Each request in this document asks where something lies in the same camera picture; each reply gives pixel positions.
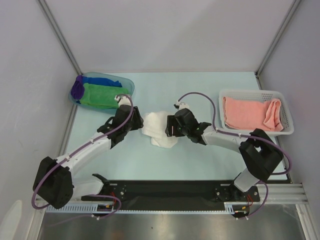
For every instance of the purple towel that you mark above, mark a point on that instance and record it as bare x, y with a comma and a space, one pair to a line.
77, 91

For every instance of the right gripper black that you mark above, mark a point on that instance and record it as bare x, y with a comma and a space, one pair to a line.
170, 125

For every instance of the blue towel in tray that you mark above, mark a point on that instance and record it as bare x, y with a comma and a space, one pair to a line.
101, 81

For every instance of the green towel in tray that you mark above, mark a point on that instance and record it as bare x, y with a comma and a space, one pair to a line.
100, 96

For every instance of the translucent blue towel tray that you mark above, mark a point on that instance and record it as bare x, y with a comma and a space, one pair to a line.
126, 83

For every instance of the pink striped towel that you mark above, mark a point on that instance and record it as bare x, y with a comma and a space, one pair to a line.
251, 115

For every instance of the slotted white cable duct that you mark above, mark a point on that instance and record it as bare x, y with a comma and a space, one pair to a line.
100, 208

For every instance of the white towel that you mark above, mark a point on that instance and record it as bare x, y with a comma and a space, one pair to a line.
154, 126

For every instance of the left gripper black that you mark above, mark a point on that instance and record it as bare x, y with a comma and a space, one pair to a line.
138, 120

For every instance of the white perforated plastic basket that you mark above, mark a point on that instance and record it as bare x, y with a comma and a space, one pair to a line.
259, 96

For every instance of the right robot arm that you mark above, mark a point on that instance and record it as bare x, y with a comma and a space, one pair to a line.
259, 153

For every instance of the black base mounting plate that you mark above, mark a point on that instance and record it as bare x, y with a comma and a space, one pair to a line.
175, 195

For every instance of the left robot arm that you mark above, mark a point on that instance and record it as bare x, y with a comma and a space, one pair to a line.
55, 180

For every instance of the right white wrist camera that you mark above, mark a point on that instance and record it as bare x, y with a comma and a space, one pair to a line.
181, 105

